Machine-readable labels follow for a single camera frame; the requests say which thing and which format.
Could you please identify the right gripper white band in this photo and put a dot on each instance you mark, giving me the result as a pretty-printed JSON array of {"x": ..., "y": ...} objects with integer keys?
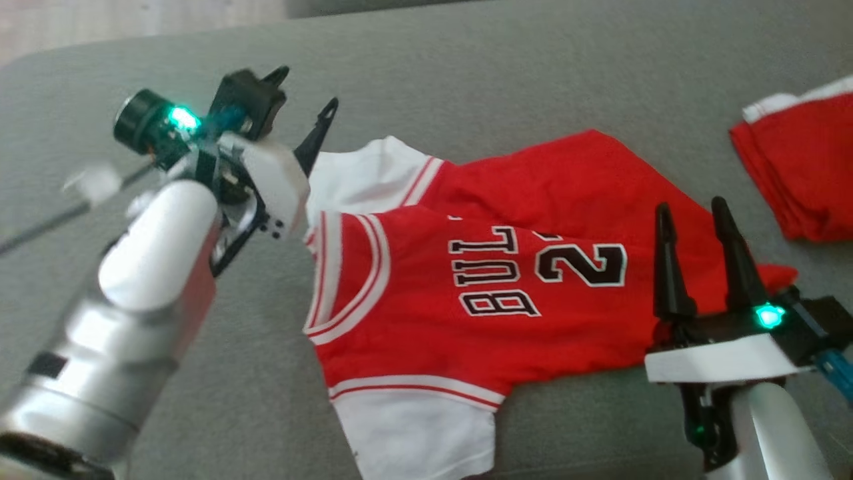
[{"x": 720, "y": 360}]

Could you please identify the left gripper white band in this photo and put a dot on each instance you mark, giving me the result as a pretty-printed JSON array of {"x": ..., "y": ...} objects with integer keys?
[{"x": 273, "y": 180}]

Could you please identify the red white sports shorts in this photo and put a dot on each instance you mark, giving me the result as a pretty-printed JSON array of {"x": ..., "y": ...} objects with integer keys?
[{"x": 806, "y": 166}]

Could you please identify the red white basketball jersey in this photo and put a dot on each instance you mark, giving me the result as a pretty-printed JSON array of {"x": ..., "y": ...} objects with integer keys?
[{"x": 413, "y": 333}]

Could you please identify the left robot arm silver white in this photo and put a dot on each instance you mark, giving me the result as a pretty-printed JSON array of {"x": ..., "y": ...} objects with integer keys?
[{"x": 133, "y": 300}]

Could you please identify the right robot arm silver white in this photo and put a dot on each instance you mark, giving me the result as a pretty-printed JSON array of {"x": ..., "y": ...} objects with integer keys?
[{"x": 773, "y": 433}]

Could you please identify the small grey sofa cushion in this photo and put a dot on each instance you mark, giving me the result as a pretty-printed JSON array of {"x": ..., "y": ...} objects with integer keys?
[{"x": 373, "y": 6}]

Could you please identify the large grey sofa seat cushion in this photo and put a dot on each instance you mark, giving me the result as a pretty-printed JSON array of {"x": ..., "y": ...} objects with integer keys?
[{"x": 466, "y": 80}]

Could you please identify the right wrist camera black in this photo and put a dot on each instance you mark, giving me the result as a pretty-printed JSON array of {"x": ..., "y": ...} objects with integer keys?
[{"x": 810, "y": 326}]

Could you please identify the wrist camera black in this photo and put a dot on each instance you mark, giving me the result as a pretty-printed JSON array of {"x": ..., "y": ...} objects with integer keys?
[
  {"x": 810, "y": 326},
  {"x": 136, "y": 116}
]

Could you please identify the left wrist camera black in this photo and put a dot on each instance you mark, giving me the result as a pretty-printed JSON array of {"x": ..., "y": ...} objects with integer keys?
[{"x": 136, "y": 116}]

